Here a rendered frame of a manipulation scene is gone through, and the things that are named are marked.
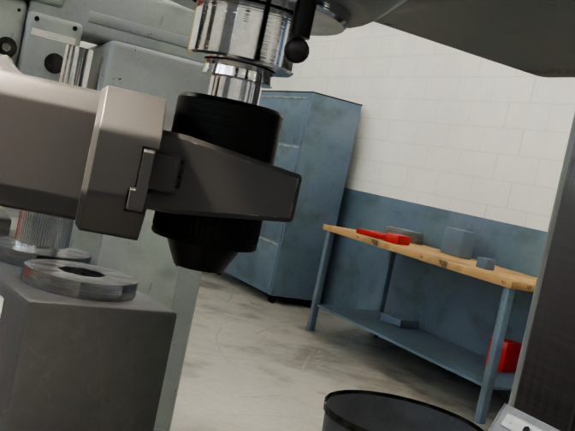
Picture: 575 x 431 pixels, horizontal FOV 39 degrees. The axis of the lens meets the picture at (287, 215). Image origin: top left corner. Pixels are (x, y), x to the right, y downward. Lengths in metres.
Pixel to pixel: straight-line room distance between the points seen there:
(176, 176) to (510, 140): 6.13
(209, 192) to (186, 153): 0.02
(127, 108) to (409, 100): 7.23
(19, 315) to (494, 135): 6.07
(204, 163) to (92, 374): 0.33
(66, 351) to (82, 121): 0.33
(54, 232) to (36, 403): 0.18
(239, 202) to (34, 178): 0.08
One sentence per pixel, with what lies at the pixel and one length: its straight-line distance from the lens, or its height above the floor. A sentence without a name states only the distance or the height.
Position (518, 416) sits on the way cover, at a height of 1.08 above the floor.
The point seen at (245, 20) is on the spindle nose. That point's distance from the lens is 0.34.
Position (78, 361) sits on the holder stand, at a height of 1.07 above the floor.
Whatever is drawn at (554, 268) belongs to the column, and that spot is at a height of 1.21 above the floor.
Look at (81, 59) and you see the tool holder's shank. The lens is 0.75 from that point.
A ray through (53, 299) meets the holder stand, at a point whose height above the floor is 1.11.
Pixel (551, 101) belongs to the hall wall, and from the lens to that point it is 6.23.
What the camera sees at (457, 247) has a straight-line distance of 6.14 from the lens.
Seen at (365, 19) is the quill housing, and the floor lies 1.31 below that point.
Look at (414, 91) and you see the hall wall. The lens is 7.49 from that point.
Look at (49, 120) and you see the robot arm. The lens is 0.32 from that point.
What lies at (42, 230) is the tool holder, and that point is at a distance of 0.74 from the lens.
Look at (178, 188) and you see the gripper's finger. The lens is 0.32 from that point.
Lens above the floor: 1.24
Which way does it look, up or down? 3 degrees down
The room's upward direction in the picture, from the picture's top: 12 degrees clockwise
